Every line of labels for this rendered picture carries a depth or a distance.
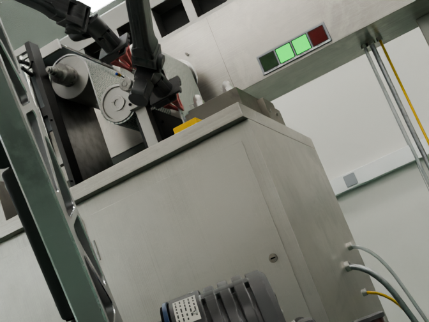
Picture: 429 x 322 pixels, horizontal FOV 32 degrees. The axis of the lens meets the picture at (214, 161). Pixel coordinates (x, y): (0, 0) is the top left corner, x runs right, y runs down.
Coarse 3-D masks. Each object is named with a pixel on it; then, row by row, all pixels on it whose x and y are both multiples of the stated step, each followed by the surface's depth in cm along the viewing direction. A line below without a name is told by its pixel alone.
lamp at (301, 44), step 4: (304, 36) 241; (296, 40) 242; (300, 40) 241; (304, 40) 241; (296, 44) 242; (300, 44) 241; (304, 44) 241; (308, 44) 240; (296, 48) 241; (300, 48) 241; (304, 48) 240; (308, 48) 240; (296, 52) 241; (300, 52) 241
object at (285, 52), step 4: (288, 44) 243; (280, 48) 244; (284, 48) 243; (288, 48) 243; (276, 52) 244; (280, 52) 243; (284, 52) 243; (288, 52) 242; (292, 52) 242; (280, 56) 243; (284, 56) 243; (288, 56) 242; (292, 56) 242; (280, 60) 243; (284, 60) 243
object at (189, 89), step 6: (168, 72) 225; (168, 78) 223; (180, 78) 233; (186, 84) 236; (192, 84) 241; (186, 90) 233; (192, 90) 238; (198, 90) 244; (180, 96) 225; (186, 96) 231; (192, 96) 236; (186, 102) 228; (192, 102) 233; (186, 108) 226; (180, 114) 220; (186, 114) 224
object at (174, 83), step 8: (160, 80) 211; (168, 80) 214; (176, 80) 215; (160, 88) 212; (168, 88) 213; (176, 88) 213; (152, 96) 217; (160, 96) 214; (168, 96) 214; (152, 104) 215
